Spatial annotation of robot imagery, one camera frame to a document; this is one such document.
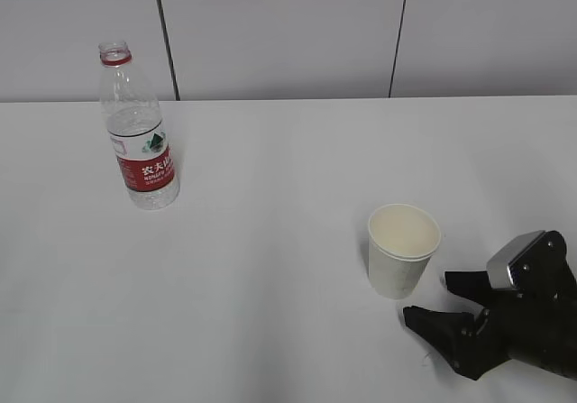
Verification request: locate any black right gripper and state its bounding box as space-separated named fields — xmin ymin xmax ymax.
xmin=402 ymin=231 xmax=576 ymax=380

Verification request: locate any white paper cup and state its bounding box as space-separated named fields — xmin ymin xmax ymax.
xmin=367 ymin=204 xmax=442 ymax=300

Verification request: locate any Nongfu Spring water bottle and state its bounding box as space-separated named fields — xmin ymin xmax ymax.
xmin=98 ymin=41 xmax=179 ymax=210

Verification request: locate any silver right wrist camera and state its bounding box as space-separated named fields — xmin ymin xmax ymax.
xmin=486 ymin=230 xmax=546 ymax=291

